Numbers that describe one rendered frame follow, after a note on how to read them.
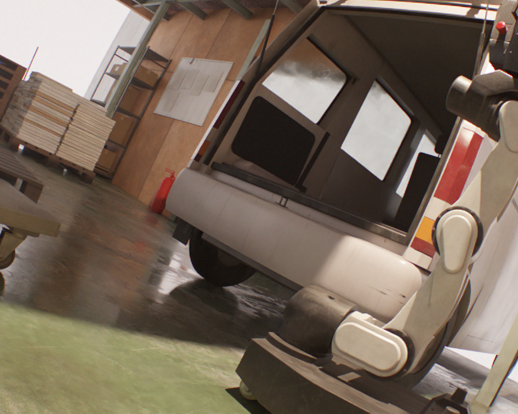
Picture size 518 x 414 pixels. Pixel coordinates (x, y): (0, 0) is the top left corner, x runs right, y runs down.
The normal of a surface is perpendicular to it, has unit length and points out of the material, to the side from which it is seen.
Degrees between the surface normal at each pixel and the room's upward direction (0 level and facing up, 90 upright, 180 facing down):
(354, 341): 90
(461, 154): 85
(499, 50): 110
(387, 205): 87
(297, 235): 86
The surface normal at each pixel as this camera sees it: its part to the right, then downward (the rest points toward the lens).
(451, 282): -0.52, 0.18
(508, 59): -0.90, 0.08
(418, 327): -0.48, -0.25
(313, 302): -0.26, -0.71
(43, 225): 0.81, 0.37
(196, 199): -0.68, -0.35
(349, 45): 0.59, 0.36
